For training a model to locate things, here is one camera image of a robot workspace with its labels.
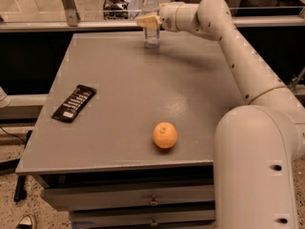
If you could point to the metal drawer knob upper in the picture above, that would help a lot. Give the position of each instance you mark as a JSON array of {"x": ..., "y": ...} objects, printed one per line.
[{"x": 153, "y": 202}]

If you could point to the metal window frame rail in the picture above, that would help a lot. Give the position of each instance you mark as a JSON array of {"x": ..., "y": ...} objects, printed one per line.
[{"x": 87, "y": 15}]

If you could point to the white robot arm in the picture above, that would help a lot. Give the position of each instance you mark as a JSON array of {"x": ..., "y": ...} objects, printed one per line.
[{"x": 255, "y": 144}]

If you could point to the grey drawer cabinet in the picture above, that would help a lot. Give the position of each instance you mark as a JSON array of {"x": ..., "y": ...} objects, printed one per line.
[{"x": 186, "y": 82}]

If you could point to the robot base behind glass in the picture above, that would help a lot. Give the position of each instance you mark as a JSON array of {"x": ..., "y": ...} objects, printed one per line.
[{"x": 120, "y": 9}]

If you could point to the orange fruit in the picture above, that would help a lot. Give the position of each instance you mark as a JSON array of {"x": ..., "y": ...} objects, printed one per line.
[{"x": 164, "y": 135}]

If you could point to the metal drawer knob lower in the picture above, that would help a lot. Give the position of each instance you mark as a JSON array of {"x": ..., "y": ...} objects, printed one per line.
[{"x": 153, "y": 223}]

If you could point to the clear plastic water bottle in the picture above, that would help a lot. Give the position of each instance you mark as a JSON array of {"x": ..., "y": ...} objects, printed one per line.
[{"x": 151, "y": 35}]

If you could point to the black pole on floor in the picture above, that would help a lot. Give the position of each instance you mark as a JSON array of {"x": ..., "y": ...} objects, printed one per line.
[{"x": 20, "y": 192}]

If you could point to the top grey drawer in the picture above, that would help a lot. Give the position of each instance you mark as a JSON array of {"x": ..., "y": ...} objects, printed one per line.
[{"x": 102, "y": 197}]

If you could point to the shoe tip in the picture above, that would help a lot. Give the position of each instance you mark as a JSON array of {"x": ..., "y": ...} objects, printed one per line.
[{"x": 27, "y": 222}]

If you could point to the metal drawer knob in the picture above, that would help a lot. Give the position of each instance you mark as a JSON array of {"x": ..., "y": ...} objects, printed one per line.
[
  {"x": 153, "y": 223},
  {"x": 153, "y": 202}
]

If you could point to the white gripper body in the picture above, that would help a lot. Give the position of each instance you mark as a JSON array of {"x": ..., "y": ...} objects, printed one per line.
[{"x": 169, "y": 17}]

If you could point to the grey drawer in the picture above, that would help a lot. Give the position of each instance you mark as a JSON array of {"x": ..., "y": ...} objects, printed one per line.
[
  {"x": 102, "y": 197},
  {"x": 91, "y": 221}
]

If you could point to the black rxbar chocolate wrapper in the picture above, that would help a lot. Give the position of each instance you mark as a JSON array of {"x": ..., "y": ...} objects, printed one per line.
[{"x": 74, "y": 104}]

